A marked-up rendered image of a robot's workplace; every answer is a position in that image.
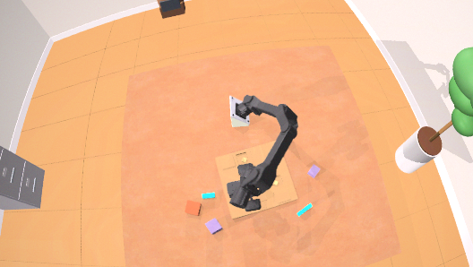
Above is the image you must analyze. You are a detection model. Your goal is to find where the cyan rectangular block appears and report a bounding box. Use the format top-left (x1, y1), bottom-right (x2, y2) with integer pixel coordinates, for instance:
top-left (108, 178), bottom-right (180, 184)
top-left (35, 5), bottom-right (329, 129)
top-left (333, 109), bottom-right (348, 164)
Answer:
top-left (202, 193), bottom-right (215, 199)

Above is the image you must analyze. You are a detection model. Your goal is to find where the purple block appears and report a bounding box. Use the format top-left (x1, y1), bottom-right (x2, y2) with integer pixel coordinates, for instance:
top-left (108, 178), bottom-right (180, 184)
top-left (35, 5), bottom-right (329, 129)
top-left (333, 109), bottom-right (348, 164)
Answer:
top-left (307, 165), bottom-right (321, 177)

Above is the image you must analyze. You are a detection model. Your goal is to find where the orange block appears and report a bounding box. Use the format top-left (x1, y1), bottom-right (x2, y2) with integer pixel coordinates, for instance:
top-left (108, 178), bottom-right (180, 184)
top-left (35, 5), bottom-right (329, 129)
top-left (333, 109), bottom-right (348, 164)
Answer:
top-left (185, 200), bottom-right (202, 216)

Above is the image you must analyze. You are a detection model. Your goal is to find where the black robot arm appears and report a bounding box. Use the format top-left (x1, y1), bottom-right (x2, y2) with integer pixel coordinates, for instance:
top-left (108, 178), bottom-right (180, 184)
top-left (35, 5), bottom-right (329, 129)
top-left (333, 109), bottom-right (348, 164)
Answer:
top-left (226, 95), bottom-right (298, 209)

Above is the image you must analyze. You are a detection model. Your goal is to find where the light purple cube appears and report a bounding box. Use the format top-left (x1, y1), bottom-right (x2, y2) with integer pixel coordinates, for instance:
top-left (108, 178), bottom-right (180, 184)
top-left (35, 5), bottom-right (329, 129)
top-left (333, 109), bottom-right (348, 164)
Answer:
top-left (204, 218), bottom-right (223, 235)

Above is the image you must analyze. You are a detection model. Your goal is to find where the teal block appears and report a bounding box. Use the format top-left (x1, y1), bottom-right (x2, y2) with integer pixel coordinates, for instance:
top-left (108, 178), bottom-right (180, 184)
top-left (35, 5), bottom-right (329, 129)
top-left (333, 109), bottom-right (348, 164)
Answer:
top-left (297, 203), bottom-right (312, 217)

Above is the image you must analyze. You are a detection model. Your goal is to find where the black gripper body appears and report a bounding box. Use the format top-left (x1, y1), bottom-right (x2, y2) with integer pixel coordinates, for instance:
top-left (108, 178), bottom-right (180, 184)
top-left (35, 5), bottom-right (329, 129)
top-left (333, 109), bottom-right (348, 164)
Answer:
top-left (237, 163), bottom-right (262, 212)

